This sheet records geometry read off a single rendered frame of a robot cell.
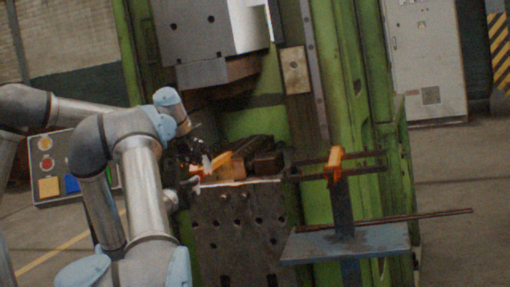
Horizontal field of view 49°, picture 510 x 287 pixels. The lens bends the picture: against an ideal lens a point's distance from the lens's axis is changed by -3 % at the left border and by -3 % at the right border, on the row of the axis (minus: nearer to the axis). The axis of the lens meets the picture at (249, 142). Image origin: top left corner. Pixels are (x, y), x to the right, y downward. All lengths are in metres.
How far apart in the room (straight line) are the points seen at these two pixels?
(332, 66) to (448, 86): 5.17
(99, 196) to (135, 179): 0.24
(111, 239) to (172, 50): 0.84
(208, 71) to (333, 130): 0.51
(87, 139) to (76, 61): 8.73
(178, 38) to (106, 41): 7.56
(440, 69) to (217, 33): 5.35
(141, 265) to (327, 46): 1.25
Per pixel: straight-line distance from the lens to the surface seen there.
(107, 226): 1.55
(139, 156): 1.30
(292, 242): 1.91
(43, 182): 2.25
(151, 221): 1.18
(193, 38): 2.10
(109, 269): 1.12
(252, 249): 2.14
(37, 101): 1.51
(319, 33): 2.12
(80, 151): 1.39
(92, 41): 9.83
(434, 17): 7.17
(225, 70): 2.07
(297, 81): 2.12
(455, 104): 7.25
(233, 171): 2.13
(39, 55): 10.61
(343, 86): 2.12
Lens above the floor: 1.41
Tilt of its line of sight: 10 degrees down
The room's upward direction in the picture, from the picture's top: 10 degrees counter-clockwise
